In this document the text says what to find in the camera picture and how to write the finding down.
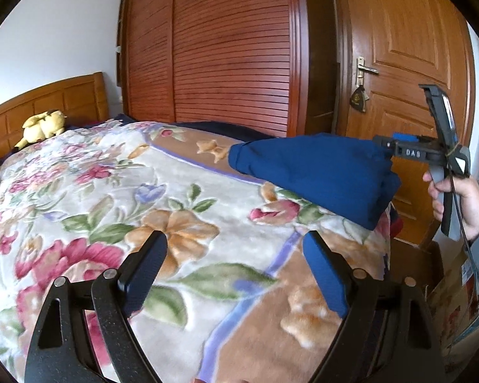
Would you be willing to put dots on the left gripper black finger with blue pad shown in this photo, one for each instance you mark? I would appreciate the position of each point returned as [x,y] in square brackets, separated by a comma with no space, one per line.
[61,348]
[386,333]

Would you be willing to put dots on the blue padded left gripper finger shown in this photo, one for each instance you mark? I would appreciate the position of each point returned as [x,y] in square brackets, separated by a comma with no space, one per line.
[403,137]

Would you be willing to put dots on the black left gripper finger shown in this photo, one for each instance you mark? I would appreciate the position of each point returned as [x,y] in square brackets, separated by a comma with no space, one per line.
[385,145]

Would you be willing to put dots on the blue suit jacket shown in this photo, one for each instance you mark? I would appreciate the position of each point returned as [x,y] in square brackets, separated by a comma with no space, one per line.
[350,177]

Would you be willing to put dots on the person's right hand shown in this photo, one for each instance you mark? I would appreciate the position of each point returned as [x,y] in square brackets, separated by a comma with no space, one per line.
[468,191]

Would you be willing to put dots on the smartphone on gripper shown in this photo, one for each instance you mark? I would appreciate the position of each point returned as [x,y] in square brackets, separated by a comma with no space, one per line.
[449,114]

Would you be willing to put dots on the cardboard box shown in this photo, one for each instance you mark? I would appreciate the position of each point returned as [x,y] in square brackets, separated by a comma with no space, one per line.
[445,277]

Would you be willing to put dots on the wooden room door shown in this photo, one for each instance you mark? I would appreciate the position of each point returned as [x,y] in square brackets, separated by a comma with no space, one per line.
[410,42]

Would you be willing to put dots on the floral bed blanket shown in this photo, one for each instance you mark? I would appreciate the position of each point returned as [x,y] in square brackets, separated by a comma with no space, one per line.
[234,298]

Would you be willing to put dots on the wooden louvred wardrobe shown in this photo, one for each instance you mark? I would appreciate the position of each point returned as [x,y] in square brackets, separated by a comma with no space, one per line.
[270,65]

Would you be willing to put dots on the yellow plush toy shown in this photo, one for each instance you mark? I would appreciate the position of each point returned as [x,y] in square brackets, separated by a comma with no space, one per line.
[41,127]

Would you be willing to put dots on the wooden bed headboard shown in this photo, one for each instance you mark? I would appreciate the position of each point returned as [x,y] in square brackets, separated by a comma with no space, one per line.
[82,99]

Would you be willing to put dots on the brass door handle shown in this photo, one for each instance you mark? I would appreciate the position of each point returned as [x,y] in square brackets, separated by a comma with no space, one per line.
[361,70]

